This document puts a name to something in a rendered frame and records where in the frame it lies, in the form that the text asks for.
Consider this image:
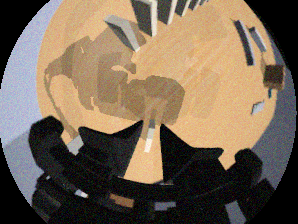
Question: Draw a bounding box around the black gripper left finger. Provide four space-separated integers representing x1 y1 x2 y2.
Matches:
77 120 144 177

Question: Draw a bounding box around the teal rectangular block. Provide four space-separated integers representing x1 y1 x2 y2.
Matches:
267 89 273 99

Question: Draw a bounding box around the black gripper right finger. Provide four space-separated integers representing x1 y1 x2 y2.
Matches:
160 124 223 185

